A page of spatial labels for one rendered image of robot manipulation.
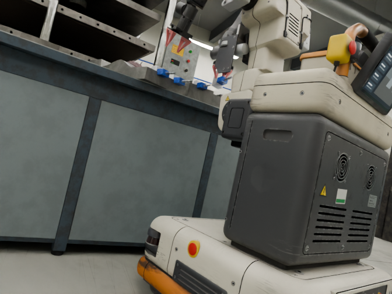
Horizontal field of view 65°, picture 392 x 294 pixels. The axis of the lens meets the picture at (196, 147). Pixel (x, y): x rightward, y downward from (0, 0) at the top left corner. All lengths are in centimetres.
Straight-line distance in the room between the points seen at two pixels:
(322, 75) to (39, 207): 112
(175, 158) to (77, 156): 47
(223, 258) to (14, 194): 84
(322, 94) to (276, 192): 27
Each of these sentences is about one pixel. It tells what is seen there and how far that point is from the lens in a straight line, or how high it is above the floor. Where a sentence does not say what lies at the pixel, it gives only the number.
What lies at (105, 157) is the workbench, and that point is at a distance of 140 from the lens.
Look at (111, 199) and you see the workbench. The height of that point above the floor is 26.
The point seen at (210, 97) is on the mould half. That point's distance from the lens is 165.
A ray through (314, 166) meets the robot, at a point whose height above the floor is 55.
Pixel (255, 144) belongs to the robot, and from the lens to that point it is 90.
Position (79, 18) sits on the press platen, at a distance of 231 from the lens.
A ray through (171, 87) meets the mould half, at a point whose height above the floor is 82.
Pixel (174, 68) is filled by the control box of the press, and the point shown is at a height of 120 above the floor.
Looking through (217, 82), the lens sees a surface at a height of 94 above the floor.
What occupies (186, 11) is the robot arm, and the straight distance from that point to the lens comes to 148.
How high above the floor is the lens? 50
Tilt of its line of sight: 3 degrees up
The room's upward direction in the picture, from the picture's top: 13 degrees clockwise
